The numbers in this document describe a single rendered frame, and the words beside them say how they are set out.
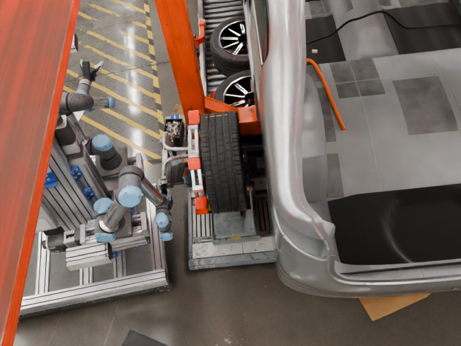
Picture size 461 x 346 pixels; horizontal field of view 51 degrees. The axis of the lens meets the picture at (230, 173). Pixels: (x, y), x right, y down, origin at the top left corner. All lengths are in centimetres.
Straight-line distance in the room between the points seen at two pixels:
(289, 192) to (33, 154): 161
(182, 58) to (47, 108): 258
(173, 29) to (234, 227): 150
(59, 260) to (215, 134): 164
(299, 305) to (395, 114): 148
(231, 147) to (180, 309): 136
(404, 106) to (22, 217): 293
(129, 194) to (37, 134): 195
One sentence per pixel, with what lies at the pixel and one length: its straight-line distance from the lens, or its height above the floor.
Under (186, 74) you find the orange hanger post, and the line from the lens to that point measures 326.
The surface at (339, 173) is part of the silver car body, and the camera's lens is 302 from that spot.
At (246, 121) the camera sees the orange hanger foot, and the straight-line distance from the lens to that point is 364.
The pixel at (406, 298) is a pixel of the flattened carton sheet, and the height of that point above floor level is 1.
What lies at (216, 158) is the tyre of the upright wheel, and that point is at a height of 113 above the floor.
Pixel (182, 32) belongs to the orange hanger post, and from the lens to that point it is 305.
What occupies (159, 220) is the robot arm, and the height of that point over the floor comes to 101.
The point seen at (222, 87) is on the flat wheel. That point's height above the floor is 50.
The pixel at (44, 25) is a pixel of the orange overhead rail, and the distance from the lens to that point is 76.
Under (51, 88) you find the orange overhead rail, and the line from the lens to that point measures 65.
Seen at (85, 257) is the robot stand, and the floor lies 74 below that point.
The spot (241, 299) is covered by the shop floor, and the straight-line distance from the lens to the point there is 365.
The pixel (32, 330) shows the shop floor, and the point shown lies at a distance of 400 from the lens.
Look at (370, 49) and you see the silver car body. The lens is 379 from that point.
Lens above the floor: 340
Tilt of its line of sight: 54 degrees down
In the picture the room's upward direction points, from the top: 9 degrees counter-clockwise
